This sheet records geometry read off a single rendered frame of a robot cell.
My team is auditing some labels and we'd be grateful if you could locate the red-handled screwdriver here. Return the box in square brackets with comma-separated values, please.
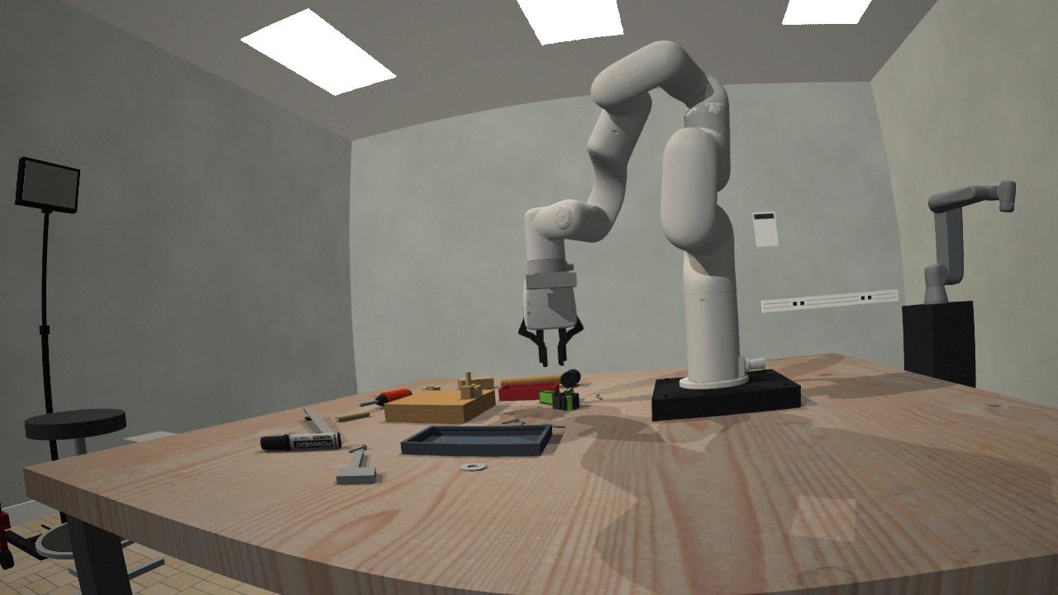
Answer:
[360, 389, 412, 407]

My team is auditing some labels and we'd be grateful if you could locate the light brown wooden board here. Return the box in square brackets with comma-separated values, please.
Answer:
[384, 385, 496, 423]

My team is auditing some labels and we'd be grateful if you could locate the red open-top tray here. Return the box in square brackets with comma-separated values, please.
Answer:
[498, 383, 560, 401]

